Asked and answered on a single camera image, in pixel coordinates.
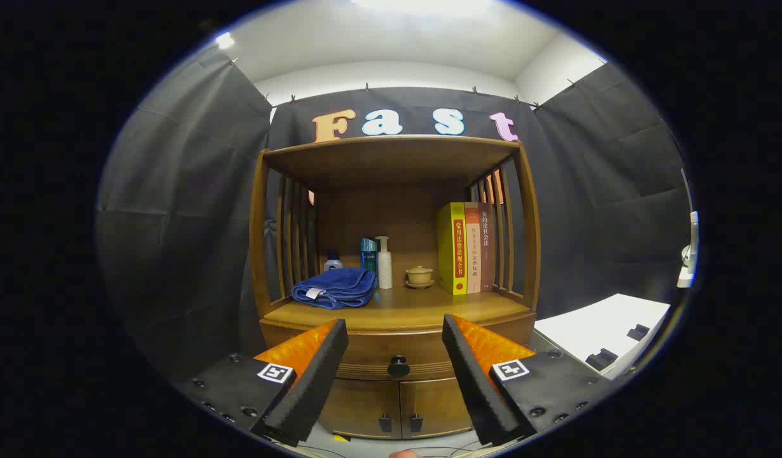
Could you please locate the wooden cabinet door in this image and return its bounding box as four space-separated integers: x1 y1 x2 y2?
400 378 474 438
319 378 401 440

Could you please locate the wooden countertop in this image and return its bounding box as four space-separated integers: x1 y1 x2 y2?
263 283 533 331

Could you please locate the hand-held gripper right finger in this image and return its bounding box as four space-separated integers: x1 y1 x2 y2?
442 313 619 447

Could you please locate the wooden drawer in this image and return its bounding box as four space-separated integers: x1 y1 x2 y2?
260 312 536 382

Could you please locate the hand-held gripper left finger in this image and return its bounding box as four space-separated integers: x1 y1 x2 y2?
173 318 350 447

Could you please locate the yellow book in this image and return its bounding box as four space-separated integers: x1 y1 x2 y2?
436 202 469 295

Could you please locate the wooden cabinet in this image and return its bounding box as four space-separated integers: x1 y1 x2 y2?
249 135 543 441

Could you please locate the clear blue bottle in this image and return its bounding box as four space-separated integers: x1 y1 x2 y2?
360 237 379 287

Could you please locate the white pump bottle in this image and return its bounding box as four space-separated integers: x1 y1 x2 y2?
375 236 393 290

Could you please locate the brown book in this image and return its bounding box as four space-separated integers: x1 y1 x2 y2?
478 202 496 293

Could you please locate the blue towel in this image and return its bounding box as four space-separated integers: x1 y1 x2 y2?
291 267 377 310

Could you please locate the white drawer unit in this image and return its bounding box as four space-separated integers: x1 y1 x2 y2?
534 293 673 380

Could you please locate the white device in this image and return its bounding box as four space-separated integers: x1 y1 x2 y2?
677 210 701 288

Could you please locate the cream orange book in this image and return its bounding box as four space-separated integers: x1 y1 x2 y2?
464 202 482 295

